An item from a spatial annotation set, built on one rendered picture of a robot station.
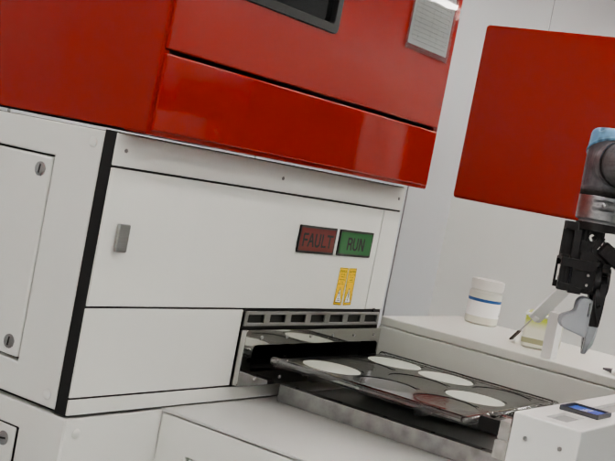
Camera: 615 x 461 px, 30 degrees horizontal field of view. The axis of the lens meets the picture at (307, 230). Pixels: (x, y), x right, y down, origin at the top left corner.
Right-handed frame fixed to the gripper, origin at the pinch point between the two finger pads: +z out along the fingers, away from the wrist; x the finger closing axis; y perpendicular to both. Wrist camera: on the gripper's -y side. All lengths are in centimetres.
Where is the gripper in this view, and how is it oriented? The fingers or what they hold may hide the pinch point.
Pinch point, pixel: (588, 347)
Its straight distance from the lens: 193.2
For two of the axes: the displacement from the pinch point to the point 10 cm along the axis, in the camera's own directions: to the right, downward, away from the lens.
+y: -9.8, -1.8, 1.0
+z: -1.7, 9.8, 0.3
